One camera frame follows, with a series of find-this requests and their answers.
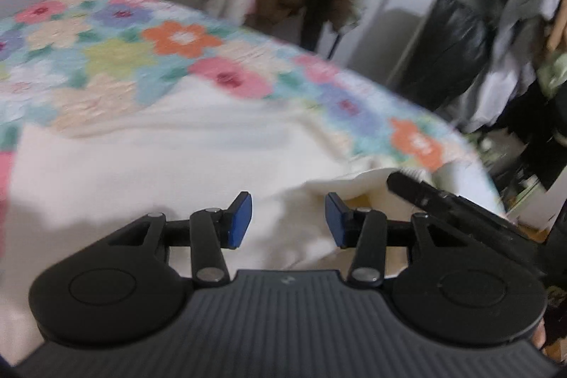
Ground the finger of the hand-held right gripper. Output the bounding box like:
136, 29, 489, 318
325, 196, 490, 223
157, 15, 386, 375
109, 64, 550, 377
387, 172, 548, 275

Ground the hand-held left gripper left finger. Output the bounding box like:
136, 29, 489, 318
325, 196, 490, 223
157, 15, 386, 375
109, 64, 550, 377
105, 191, 253, 289

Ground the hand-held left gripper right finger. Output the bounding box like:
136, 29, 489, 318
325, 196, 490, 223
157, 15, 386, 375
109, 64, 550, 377
325, 192, 471, 289

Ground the cream sweater with green patch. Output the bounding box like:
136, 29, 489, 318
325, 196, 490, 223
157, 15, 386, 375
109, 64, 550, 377
0, 78, 444, 366

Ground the black shiny hanging jacket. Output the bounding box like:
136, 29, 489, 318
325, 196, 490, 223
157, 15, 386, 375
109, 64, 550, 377
399, 0, 493, 112

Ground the floral quilted bedspread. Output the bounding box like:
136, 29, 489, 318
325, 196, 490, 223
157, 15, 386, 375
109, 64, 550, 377
0, 0, 506, 228

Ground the grey hanging hoodie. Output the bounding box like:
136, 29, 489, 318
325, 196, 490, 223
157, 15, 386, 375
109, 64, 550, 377
456, 0, 567, 133

